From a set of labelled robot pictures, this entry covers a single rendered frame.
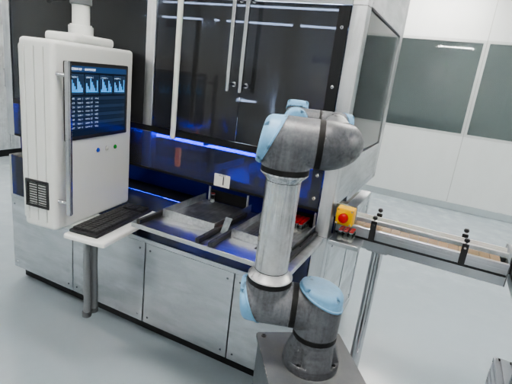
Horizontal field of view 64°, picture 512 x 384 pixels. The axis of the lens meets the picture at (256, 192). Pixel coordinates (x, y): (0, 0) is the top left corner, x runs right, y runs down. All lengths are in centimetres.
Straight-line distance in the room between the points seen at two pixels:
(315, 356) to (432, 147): 533
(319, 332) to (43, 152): 126
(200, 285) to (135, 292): 46
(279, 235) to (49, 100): 110
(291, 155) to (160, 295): 159
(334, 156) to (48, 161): 122
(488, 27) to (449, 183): 205
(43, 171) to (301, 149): 119
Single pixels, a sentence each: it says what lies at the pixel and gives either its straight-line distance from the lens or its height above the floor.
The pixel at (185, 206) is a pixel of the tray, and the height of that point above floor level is 89.
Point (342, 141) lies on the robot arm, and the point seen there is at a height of 140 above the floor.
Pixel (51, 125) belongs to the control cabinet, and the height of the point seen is 124.
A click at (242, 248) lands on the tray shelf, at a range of 157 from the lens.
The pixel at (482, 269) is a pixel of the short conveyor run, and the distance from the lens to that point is 185.
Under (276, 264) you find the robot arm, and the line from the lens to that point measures 102.
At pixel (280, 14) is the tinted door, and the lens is 180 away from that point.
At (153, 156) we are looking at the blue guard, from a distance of 213.
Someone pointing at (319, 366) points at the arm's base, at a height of 83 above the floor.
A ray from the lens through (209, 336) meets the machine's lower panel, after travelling 228.
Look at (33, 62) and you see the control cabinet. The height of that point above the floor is 146.
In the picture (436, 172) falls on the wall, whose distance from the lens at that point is 631.
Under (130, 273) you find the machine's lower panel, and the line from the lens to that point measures 245.
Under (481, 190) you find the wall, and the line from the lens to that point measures 635.
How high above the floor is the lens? 152
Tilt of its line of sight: 16 degrees down
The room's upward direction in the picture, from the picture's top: 7 degrees clockwise
